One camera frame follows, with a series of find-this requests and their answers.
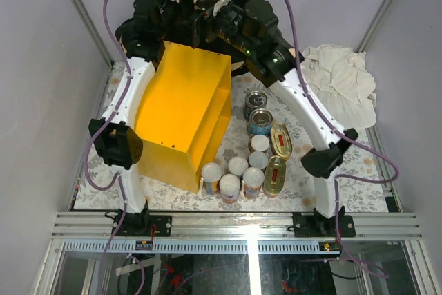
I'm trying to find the orange lidded front can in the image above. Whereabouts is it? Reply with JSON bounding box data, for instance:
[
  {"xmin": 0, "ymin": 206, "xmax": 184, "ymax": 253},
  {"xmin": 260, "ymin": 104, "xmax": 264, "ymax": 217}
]
[{"xmin": 242, "ymin": 167, "xmax": 265, "ymax": 199}]

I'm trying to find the aluminium frame rail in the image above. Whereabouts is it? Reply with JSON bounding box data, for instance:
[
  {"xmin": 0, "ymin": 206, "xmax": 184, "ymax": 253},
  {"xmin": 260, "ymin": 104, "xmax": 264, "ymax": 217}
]
[{"xmin": 51, "ymin": 210, "xmax": 423, "ymax": 254}]

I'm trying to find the dark round tin can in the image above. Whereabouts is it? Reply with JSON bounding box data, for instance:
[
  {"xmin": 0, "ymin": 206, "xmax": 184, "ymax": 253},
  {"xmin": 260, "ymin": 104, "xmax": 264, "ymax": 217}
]
[{"xmin": 244, "ymin": 91, "xmax": 268, "ymax": 121}]

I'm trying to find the upper gold oval tin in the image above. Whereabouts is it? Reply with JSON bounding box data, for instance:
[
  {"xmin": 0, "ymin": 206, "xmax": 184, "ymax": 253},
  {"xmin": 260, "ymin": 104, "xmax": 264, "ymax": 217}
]
[{"xmin": 269, "ymin": 123, "xmax": 293, "ymax": 161}]

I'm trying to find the blue round tin can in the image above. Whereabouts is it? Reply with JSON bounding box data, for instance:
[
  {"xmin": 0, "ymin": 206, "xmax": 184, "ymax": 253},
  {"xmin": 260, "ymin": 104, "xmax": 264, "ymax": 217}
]
[{"xmin": 248, "ymin": 108, "xmax": 273, "ymax": 136}]

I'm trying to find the lower gold oval tin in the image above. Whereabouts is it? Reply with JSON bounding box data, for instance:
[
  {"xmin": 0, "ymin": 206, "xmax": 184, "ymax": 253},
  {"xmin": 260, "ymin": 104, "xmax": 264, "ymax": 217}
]
[{"xmin": 262, "ymin": 155, "xmax": 286, "ymax": 198}]

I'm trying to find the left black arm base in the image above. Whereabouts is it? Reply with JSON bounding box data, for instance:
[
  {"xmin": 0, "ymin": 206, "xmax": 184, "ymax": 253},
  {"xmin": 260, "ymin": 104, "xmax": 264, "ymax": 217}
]
[{"xmin": 116, "ymin": 213, "xmax": 173, "ymax": 238}]

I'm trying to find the white lidded middle can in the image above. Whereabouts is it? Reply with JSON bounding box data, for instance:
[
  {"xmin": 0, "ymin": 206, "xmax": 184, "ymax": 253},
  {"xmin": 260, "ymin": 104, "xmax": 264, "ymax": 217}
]
[{"xmin": 228, "ymin": 156, "xmax": 249, "ymax": 178}]

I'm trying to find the yellow wooden shelf box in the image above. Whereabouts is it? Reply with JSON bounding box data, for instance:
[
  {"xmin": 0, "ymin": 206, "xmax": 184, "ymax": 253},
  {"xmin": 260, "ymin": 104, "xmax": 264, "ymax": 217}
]
[{"xmin": 135, "ymin": 42, "xmax": 231, "ymax": 193}]

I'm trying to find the grey lidded small can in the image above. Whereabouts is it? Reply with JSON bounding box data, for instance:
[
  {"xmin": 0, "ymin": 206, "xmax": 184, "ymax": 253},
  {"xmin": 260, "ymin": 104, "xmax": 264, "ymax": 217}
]
[{"xmin": 248, "ymin": 151, "xmax": 269, "ymax": 171}]

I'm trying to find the gold oval tin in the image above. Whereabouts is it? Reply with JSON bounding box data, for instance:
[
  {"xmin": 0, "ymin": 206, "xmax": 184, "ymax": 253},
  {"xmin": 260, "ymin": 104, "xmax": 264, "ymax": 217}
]
[
  {"xmin": 269, "ymin": 123, "xmax": 293, "ymax": 161},
  {"xmin": 262, "ymin": 155, "xmax": 286, "ymax": 198}
]

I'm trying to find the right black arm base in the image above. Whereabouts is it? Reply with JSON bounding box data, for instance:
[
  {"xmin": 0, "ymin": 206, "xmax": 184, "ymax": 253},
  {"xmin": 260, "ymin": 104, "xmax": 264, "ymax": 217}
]
[{"xmin": 287, "ymin": 207, "xmax": 356, "ymax": 238}]

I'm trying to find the brown can white lid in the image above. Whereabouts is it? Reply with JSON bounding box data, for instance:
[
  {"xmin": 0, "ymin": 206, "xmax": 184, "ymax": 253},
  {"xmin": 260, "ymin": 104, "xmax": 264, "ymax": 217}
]
[{"xmin": 249, "ymin": 135, "xmax": 270, "ymax": 153}]

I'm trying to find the orange blue lidded can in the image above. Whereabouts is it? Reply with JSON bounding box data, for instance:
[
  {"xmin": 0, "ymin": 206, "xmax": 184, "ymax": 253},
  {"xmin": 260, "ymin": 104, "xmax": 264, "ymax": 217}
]
[{"xmin": 200, "ymin": 162, "xmax": 222, "ymax": 195}]

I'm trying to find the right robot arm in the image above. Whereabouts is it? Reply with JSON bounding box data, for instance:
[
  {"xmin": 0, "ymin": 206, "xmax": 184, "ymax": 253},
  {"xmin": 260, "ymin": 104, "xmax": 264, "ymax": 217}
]
[{"xmin": 197, "ymin": 0, "xmax": 358, "ymax": 236}]

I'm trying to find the floral patterned table mat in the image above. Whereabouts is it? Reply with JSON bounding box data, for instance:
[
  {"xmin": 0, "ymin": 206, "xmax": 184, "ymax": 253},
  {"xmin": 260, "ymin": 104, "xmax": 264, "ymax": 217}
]
[{"xmin": 73, "ymin": 61, "xmax": 390, "ymax": 213}]

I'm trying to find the white crumpled cloth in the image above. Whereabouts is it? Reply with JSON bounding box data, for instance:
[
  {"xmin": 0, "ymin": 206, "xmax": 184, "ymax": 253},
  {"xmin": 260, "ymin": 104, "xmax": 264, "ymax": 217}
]
[{"xmin": 301, "ymin": 44, "xmax": 376, "ymax": 129}]

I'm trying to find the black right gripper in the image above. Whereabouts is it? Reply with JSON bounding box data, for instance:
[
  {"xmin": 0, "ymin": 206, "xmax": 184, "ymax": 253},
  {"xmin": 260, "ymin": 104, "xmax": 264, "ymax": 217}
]
[{"xmin": 176, "ymin": 0, "xmax": 257, "ymax": 57}]

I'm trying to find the red white lidded can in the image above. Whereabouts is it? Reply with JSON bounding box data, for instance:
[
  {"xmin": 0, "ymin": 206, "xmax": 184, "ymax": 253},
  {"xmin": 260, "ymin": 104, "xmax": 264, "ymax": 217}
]
[{"xmin": 219, "ymin": 174, "xmax": 241, "ymax": 204}]

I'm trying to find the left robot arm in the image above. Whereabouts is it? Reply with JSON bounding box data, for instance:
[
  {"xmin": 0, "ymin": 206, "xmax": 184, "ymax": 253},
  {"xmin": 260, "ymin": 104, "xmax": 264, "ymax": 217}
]
[{"xmin": 88, "ymin": 0, "xmax": 180, "ymax": 238}]

